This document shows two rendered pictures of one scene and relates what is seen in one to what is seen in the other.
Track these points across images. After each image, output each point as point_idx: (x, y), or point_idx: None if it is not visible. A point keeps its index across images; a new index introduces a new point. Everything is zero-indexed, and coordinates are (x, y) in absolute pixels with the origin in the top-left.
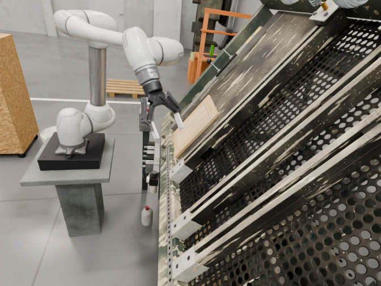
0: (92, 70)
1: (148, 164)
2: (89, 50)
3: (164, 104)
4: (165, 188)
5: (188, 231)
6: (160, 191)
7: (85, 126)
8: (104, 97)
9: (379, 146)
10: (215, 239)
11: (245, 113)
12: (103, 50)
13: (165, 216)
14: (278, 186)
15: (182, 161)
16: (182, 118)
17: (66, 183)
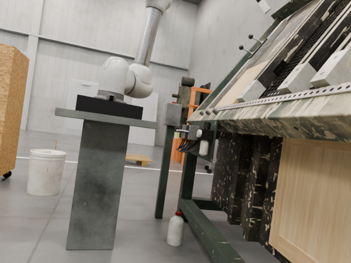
0: (147, 27)
1: (194, 126)
2: (149, 10)
3: None
4: (236, 110)
5: (305, 82)
6: (229, 118)
7: (130, 76)
8: (149, 58)
9: None
10: None
11: (312, 25)
12: (160, 12)
13: (256, 108)
14: None
15: (252, 81)
16: (219, 98)
17: (107, 119)
